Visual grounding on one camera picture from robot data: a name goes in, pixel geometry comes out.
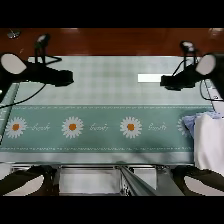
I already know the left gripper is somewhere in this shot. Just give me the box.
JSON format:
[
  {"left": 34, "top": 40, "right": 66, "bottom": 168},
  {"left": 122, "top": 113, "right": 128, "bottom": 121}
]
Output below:
[{"left": 53, "top": 69, "right": 75, "bottom": 88}]

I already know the white shirt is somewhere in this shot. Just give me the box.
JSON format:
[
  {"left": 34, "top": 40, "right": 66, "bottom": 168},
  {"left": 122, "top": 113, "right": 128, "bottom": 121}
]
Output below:
[{"left": 193, "top": 114, "right": 224, "bottom": 177}]

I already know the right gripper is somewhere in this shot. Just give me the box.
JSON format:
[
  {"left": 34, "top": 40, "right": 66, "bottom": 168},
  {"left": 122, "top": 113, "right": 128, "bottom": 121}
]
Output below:
[{"left": 160, "top": 73, "right": 192, "bottom": 92}]

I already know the black cable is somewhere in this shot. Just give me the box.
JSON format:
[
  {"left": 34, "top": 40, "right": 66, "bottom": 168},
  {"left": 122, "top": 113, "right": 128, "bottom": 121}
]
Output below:
[
  {"left": 198, "top": 79, "right": 224, "bottom": 102},
  {"left": 0, "top": 82, "right": 48, "bottom": 109}
]

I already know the light blue garment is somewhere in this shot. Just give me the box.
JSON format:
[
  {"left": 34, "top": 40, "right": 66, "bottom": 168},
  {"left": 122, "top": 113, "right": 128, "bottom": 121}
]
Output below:
[{"left": 182, "top": 111, "right": 224, "bottom": 138}]

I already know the silver frame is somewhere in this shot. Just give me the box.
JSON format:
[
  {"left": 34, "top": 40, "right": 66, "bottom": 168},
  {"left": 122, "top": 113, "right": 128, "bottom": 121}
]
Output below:
[{"left": 0, "top": 83, "right": 224, "bottom": 197}]

